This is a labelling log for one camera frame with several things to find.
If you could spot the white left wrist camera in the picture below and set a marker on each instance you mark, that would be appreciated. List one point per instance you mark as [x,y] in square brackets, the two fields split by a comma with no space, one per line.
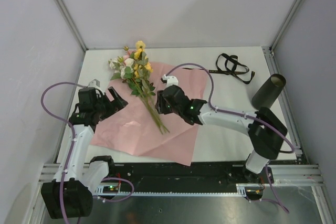
[94,84]

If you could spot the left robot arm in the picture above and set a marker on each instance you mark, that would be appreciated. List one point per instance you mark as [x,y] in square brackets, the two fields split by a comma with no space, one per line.
[70,193]

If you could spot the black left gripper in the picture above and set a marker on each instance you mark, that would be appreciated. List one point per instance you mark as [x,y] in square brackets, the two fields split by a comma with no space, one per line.
[114,106]

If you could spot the dark cylindrical vase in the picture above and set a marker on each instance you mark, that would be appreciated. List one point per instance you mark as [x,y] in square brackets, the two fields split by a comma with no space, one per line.
[269,91]

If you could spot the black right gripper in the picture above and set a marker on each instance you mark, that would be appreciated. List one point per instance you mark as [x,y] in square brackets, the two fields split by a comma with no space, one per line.
[159,106]

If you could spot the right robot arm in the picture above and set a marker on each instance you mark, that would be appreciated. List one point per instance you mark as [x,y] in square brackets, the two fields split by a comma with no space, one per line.
[265,131]

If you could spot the pink rose stem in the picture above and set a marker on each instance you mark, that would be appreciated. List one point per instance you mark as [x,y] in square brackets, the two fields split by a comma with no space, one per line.
[122,68]

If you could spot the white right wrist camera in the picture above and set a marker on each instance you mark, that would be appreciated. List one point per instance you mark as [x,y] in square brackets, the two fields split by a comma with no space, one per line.
[169,80]

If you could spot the black gold-lettered ribbon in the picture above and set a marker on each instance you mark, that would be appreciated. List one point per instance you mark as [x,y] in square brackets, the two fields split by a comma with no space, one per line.
[229,65]

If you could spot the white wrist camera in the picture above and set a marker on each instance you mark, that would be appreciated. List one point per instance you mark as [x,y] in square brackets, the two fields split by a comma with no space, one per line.
[94,84]
[169,80]

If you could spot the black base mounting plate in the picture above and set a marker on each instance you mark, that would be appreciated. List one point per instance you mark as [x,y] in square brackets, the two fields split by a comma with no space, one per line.
[199,177]

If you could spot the pink wrapping paper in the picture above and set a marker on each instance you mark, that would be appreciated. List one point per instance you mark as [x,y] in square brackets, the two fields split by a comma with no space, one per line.
[133,131]

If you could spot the yellow flower bunch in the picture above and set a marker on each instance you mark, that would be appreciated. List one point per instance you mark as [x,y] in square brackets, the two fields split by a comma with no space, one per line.
[142,87]

